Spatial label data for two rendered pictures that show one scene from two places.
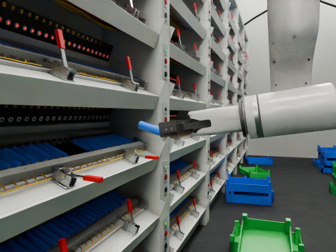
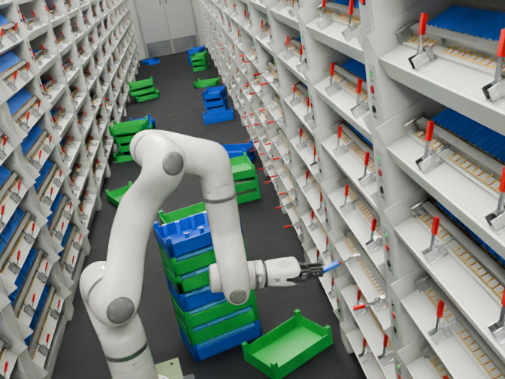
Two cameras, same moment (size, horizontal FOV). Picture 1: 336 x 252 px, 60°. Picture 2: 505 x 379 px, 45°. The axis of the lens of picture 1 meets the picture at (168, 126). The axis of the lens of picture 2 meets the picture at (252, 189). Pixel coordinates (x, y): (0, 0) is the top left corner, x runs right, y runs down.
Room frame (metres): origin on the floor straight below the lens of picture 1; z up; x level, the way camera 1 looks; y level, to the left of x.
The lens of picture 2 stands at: (2.01, -0.76, 1.50)
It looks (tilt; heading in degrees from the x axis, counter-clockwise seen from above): 21 degrees down; 157
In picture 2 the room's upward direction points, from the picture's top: 10 degrees counter-clockwise
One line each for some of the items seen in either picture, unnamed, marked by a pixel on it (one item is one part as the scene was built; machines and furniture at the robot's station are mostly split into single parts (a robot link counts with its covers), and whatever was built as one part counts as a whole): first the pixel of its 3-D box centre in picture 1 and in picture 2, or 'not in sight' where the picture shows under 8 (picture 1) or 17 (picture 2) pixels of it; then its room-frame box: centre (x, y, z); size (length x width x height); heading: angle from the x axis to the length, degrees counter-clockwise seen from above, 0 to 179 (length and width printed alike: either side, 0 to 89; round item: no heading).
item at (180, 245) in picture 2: not in sight; (197, 228); (-0.08, -0.12, 0.52); 0.30 x 0.20 x 0.08; 87
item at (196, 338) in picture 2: not in sight; (216, 313); (-0.08, -0.12, 0.12); 0.30 x 0.20 x 0.08; 87
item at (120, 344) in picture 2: not in sight; (111, 306); (0.52, -0.59, 0.67); 0.19 x 0.12 x 0.24; 2
